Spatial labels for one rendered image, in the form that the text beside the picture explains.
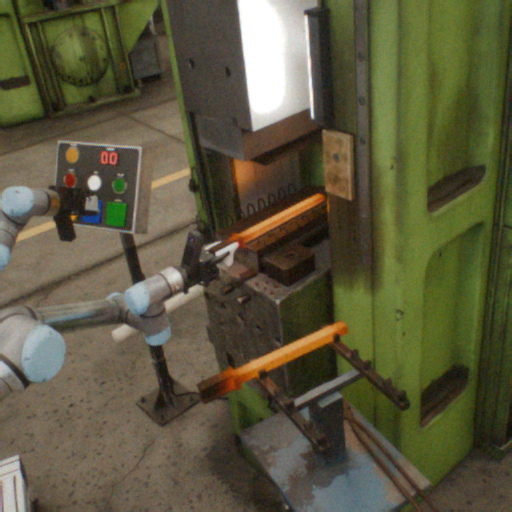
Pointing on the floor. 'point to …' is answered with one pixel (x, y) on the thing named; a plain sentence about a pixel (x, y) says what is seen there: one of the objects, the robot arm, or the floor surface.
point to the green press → (73, 56)
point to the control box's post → (134, 285)
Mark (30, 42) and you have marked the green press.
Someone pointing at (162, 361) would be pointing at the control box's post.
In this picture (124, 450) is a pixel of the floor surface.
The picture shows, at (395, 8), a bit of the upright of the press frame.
